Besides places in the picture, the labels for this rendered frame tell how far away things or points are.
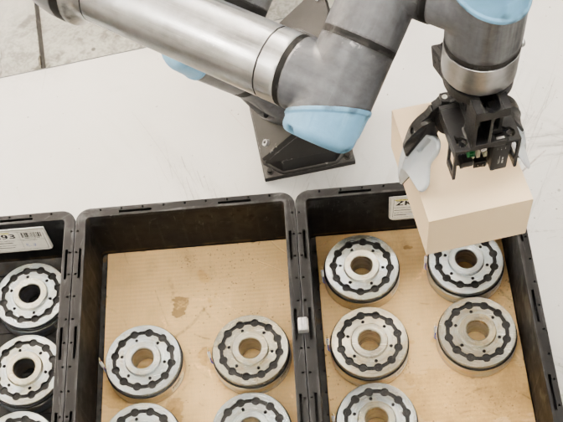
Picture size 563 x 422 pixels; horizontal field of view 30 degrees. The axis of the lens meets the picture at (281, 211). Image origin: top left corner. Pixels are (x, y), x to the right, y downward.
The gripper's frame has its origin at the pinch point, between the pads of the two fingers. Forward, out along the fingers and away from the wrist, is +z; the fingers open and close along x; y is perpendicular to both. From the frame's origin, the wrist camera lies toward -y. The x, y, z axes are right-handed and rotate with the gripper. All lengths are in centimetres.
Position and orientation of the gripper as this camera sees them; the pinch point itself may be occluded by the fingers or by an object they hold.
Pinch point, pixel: (458, 164)
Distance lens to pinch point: 124.8
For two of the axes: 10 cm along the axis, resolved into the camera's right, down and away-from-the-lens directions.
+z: 0.7, 5.2, 8.5
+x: 9.8, -2.1, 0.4
